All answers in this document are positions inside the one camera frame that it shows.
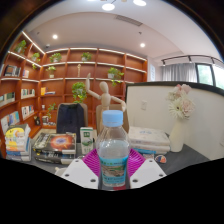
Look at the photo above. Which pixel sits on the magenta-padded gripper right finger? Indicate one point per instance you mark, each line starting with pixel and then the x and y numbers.
pixel 147 173

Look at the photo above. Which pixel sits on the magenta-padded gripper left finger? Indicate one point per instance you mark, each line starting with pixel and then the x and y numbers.
pixel 79 174

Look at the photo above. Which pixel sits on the clear blue-capped water bottle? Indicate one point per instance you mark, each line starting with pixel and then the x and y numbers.
pixel 112 150

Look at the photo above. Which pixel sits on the small painted stone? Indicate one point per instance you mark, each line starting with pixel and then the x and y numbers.
pixel 160 159

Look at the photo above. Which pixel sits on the tall white green carton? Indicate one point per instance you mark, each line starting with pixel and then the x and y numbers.
pixel 87 140

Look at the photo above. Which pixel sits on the stack of dark books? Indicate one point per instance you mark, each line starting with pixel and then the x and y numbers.
pixel 55 145

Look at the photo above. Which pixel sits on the white vase with flowers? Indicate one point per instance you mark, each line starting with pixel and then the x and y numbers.
pixel 176 133

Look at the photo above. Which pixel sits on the dark office chair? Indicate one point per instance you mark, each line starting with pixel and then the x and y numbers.
pixel 70 121

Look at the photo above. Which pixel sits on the tan chair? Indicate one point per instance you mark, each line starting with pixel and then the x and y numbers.
pixel 99 121

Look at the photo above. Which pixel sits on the white partition with dark top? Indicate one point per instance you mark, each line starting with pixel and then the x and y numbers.
pixel 206 126

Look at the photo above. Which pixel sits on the wooden artist mannequin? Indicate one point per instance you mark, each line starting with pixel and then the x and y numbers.
pixel 106 98

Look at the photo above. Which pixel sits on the grey curtain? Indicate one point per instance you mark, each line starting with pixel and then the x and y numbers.
pixel 180 72

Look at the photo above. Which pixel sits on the wooden shelf unit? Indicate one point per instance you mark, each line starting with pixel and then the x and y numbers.
pixel 66 66

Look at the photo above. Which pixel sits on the window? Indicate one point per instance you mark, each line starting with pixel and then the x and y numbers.
pixel 210 75

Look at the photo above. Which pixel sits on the ceiling air vent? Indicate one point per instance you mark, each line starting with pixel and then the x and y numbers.
pixel 129 20

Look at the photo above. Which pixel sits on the ceiling lights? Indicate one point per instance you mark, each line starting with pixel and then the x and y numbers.
pixel 108 6

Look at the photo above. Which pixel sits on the white wall socket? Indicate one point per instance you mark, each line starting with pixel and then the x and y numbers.
pixel 143 105

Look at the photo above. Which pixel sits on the black track light rail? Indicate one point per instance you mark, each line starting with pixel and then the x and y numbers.
pixel 186 57

